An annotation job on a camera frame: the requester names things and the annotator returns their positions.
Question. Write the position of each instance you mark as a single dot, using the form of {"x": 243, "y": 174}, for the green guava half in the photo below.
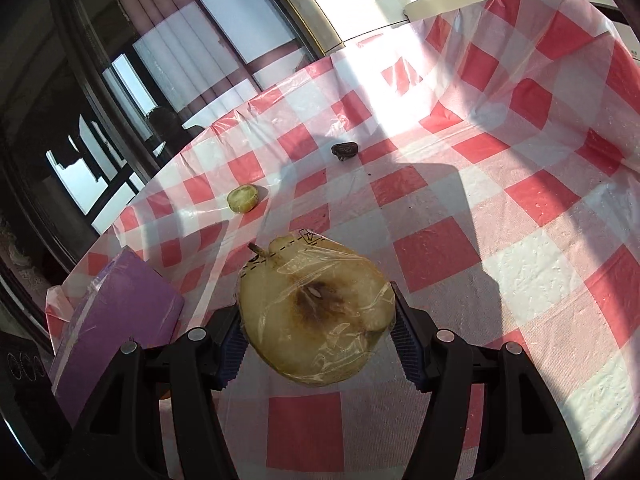
{"x": 243, "y": 199}

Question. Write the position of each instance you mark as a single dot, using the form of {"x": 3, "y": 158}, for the dark dried date far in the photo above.
{"x": 344, "y": 151}

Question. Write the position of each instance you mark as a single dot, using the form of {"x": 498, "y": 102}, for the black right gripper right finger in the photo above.
{"x": 493, "y": 398}

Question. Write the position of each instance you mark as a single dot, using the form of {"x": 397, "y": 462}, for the purple box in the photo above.
{"x": 128, "y": 300}

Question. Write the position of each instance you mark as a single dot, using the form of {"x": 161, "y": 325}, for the half pear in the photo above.
{"x": 312, "y": 308}

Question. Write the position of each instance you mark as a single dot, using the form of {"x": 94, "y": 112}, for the red white checkered tablecloth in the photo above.
{"x": 497, "y": 183}

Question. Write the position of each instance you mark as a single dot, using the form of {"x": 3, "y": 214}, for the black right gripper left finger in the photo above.
{"x": 118, "y": 433}

